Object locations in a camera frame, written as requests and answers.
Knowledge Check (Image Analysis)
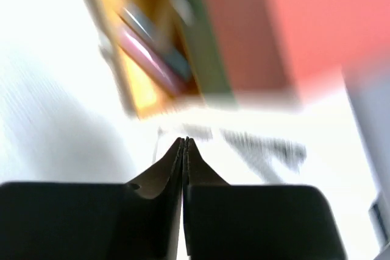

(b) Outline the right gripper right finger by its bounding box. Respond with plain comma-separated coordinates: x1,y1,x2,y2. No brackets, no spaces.
182,137,229,256

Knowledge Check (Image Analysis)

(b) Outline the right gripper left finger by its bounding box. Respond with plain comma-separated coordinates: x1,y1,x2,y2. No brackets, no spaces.
123,138,185,259

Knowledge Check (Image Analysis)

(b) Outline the white booklet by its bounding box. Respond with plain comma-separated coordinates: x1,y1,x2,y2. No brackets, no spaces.
158,124,307,183

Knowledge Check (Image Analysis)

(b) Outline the lilac pastel highlighter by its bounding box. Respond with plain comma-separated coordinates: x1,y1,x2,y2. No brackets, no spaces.
118,26,185,96

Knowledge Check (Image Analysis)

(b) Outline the green drawer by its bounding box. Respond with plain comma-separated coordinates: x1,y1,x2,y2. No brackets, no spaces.
171,0,235,104

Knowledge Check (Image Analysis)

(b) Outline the yellow bottom drawer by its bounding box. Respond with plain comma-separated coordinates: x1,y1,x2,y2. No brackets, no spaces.
94,0,200,118

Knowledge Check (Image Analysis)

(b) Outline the blue pastel highlighter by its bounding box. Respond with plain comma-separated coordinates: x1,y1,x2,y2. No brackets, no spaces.
119,3,192,82

